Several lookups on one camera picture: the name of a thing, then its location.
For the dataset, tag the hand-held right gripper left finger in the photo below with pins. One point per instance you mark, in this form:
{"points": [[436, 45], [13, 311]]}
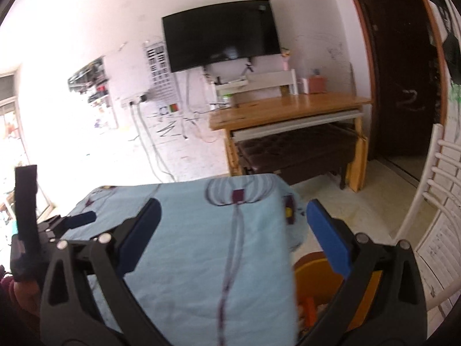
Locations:
{"points": [[140, 234]]}

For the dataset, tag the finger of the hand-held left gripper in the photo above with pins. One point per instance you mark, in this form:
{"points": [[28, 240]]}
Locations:
{"points": [[83, 219]]}

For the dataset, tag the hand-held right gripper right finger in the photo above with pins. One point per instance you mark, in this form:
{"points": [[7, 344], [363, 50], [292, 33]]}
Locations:
{"points": [[327, 238]]}

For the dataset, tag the person's left hand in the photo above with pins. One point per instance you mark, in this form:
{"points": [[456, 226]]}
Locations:
{"points": [[25, 295]]}

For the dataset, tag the light blue printed tablecloth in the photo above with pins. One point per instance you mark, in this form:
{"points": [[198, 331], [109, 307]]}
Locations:
{"points": [[201, 259]]}

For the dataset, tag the dark tufted ottoman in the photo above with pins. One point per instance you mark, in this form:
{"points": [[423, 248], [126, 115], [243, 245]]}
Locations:
{"points": [[295, 155]]}

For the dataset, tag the white louvered door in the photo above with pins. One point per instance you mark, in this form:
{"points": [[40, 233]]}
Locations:
{"points": [[443, 245]]}

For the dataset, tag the white keyboard tray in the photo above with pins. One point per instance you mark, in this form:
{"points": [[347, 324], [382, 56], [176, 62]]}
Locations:
{"points": [[288, 124]]}

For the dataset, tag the white metal chair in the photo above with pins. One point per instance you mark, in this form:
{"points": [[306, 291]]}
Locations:
{"points": [[428, 165]]}

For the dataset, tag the wooden desk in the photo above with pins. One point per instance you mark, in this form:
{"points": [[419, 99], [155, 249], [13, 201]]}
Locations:
{"points": [[288, 108]]}

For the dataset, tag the pink box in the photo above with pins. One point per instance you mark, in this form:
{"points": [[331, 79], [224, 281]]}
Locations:
{"points": [[317, 85]]}

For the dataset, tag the white container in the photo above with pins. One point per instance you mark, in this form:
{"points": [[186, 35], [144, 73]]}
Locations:
{"points": [[303, 86]]}

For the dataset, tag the green lidded jar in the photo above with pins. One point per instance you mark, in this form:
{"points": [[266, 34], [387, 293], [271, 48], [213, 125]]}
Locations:
{"points": [[227, 100]]}

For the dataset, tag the white eye chart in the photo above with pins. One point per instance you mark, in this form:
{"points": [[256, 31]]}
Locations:
{"points": [[160, 75]]}

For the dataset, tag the white wooden shelf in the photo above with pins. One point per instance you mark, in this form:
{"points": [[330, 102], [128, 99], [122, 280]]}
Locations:
{"points": [[266, 81]]}

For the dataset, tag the pink doll figure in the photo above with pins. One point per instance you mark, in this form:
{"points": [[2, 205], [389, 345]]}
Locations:
{"points": [[286, 61]]}

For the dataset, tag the black hanging bag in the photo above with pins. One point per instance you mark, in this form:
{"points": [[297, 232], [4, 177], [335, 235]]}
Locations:
{"points": [[453, 52]]}

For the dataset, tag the white wall socket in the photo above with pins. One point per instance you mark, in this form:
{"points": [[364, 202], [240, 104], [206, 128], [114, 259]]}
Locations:
{"points": [[135, 100]]}

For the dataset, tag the dark door with wooden frame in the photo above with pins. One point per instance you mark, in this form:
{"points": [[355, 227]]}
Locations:
{"points": [[399, 79]]}

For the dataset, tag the black wall television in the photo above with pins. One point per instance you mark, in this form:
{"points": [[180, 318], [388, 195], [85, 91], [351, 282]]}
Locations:
{"points": [[219, 36]]}

